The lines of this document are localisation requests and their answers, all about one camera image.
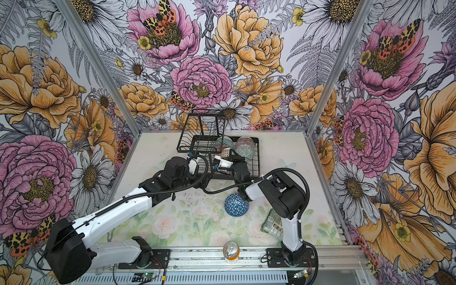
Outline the green circuit board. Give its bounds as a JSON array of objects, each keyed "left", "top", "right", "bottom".
[{"left": 131, "top": 272, "right": 158, "bottom": 285}]

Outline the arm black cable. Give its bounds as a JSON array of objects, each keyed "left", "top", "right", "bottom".
[
  {"left": 94, "top": 154, "right": 210, "bottom": 218},
  {"left": 202, "top": 167, "right": 319, "bottom": 285}
]

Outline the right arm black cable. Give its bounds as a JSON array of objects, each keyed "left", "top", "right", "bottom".
[{"left": 202, "top": 167, "right": 319, "bottom": 285}]

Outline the mint green bowl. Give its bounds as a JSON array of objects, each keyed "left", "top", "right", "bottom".
[{"left": 214, "top": 136, "right": 234, "bottom": 151}]

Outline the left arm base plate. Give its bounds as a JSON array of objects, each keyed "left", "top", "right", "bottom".
[{"left": 118, "top": 248, "right": 171, "bottom": 270}]

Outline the orange patterned bowl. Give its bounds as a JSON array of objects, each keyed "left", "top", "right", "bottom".
[{"left": 220, "top": 148, "right": 232, "bottom": 159}]

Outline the orange lidded jar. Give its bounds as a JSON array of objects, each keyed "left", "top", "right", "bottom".
[{"left": 223, "top": 241, "right": 240, "bottom": 263}]

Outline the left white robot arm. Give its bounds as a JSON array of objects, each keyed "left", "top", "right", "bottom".
[{"left": 43, "top": 154, "right": 210, "bottom": 284}]

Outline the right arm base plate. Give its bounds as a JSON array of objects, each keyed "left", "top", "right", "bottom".
[{"left": 266, "top": 247, "right": 318, "bottom": 268}]

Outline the black wire dish rack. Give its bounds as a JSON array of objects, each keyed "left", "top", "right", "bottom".
[{"left": 176, "top": 111, "right": 260, "bottom": 178}]

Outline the green snack packet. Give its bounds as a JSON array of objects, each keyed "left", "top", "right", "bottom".
[{"left": 261, "top": 209, "right": 283, "bottom": 240}]

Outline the grey green patterned bowl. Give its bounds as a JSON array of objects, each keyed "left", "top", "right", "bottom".
[{"left": 235, "top": 145, "right": 255, "bottom": 160}]

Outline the aluminium front rail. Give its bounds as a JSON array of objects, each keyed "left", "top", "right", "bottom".
[{"left": 73, "top": 245, "right": 376, "bottom": 285}]

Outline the pink striped bowl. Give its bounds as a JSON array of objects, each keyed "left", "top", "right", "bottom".
[{"left": 235, "top": 137, "right": 255, "bottom": 148}]

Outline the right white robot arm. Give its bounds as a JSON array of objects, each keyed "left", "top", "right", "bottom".
[{"left": 213, "top": 155, "right": 310, "bottom": 266}]

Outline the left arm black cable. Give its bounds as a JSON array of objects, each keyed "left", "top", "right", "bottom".
[{"left": 94, "top": 154, "right": 210, "bottom": 218}]

